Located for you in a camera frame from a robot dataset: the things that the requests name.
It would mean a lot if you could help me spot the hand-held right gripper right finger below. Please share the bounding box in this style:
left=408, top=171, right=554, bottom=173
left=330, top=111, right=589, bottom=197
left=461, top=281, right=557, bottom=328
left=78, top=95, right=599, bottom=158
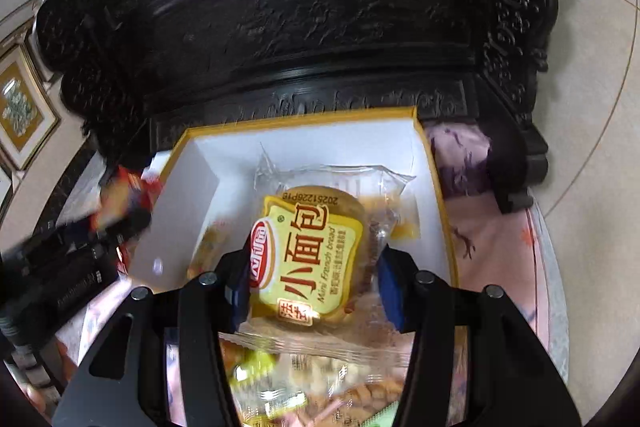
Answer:
left=375, top=244, right=583, bottom=427

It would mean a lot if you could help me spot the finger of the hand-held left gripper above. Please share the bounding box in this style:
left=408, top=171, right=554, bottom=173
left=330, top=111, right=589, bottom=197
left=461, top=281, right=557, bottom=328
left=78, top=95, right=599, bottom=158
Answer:
left=90, top=207, right=153, bottom=248

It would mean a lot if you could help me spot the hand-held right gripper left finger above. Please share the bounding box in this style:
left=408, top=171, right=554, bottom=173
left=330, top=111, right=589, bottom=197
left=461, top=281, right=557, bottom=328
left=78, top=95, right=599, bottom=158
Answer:
left=52, top=247, right=253, bottom=427

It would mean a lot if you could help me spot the red orange snack packet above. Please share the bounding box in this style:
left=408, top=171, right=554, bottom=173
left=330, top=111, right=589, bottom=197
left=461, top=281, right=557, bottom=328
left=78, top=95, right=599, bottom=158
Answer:
left=97, top=164, right=166, bottom=230

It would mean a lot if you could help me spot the mini bread packet yellow label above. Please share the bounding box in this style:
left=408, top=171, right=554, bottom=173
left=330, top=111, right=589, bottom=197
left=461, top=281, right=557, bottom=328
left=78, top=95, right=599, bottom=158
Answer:
left=237, top=162, right=421, bottom=353

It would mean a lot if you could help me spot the round biscuits clear bag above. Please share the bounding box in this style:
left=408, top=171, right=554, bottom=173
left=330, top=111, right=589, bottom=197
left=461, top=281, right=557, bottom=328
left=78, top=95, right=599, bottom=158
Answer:
left=347, top=377, right=407, bottom=410

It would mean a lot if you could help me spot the yellow cardboard box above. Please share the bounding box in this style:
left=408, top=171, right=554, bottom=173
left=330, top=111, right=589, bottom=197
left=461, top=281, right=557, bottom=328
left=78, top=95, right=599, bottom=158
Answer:
left=120, top=106, right=461, bottom=298

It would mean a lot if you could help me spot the yellow-green snack packet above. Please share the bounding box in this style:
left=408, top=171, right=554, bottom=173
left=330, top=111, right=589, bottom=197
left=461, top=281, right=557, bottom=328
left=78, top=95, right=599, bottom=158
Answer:
left=232, top=349, right=280, bottom=384

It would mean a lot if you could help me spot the purple patterned cloth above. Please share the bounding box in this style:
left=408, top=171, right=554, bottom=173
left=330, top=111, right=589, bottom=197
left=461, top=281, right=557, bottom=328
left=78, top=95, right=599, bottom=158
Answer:
left=424, top=121, right=507, bottom=198

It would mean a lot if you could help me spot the dark carved wooden furniture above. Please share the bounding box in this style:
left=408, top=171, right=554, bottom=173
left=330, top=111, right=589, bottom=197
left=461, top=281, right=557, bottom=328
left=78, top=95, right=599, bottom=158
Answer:
left=32, top=0, right=561, bottom=215

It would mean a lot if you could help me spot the gold framed wall picture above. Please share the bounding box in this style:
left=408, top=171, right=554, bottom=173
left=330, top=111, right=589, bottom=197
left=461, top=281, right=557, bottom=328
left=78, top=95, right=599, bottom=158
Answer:
left=0, top=42, right=62, bottom=172

